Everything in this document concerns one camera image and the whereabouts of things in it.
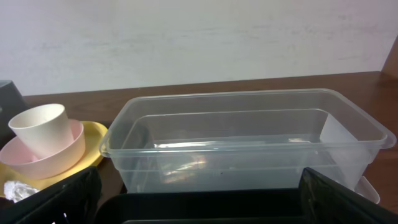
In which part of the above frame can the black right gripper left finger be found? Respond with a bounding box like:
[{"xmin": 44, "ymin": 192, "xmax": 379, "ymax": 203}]
[{"xmin": 1, "ymin": 166, "xmax": 102, "ymax": 224}]

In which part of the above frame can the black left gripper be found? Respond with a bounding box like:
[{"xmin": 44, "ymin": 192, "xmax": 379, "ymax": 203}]
[{"xmin": 0, "ymin": 80, "xmax": 28, "ymax": 148}]

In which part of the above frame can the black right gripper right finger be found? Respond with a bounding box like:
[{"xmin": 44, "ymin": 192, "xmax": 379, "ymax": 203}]
[{"xmin": 298, "ymin": 167, "xmax": 397, "ymax": 224}]

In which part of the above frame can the cream cup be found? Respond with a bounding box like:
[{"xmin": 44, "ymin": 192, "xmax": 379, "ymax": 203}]
[{"xmin": 8, "ymin": 103, "xmax": 74, "ymax": 159}]

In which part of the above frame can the pink bowl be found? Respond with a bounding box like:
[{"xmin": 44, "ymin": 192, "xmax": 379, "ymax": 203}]
[{"xmin": 1, "ymin": 119, "xmax": 85, "ymax": 179}]

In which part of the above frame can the white napkin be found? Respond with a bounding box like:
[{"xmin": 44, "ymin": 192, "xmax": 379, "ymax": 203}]
[{"xmin": 4, "ymin": 181, "xmax": 39, "ymax": 203}]

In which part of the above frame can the black tray bin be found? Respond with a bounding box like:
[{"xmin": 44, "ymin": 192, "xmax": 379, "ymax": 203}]
[{"xmin": 95, "ymin": 189, "xmax": 306, "ymax": 223}]

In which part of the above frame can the yellow plate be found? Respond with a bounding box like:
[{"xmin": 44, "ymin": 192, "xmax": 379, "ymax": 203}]
[{"xmin": 1, "ymin": 121, "xmax": 108, "ymax": 198}]

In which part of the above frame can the clear plastic bin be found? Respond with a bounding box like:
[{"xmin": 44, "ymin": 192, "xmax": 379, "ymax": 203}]
[{"xmin": 99, "ymin": 88, "xmax": 397, "ymax": 193}]

